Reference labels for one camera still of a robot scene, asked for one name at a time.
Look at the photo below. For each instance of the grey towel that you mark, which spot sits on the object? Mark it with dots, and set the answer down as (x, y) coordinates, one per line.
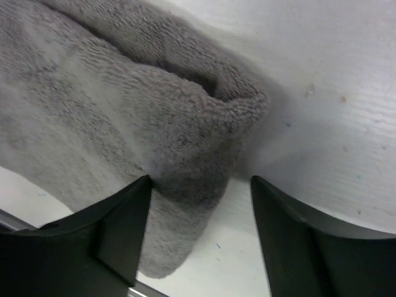
(95, 94)

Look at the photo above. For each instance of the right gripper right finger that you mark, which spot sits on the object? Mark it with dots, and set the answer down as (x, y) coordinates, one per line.
(307, 252)

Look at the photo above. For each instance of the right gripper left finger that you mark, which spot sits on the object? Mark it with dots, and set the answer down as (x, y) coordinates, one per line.
(93, 252)

